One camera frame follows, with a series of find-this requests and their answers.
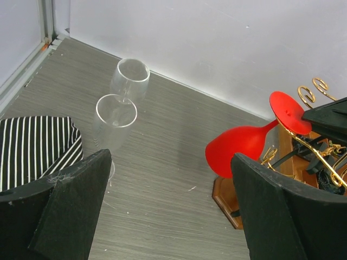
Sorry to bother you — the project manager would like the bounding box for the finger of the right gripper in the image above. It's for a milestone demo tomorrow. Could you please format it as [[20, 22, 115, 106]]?
[[301, 97, 346, 145]]

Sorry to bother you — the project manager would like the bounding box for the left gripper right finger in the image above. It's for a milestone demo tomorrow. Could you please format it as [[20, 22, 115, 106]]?
[[230, 153, 346, 259]]

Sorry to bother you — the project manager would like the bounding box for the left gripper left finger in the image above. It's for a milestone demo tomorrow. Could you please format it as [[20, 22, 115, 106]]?
[[1, 149, 112, 259]]

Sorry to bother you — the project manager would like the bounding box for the black white striped cloth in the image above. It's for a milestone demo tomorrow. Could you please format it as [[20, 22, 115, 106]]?
[[1, 115, 83, 192]]

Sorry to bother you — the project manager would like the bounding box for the red wine glass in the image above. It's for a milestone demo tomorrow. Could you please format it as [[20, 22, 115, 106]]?
[[205, 91, 312, 178]]

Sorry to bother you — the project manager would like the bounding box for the clear wine glass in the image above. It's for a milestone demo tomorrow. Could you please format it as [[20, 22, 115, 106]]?
[[110, 58, 150, 107], [92, 94, 138, 179]]

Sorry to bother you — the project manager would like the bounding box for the gold wire wine glass rack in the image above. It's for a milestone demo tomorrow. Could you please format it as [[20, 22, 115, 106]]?
[[212, 86, 346, 229]]

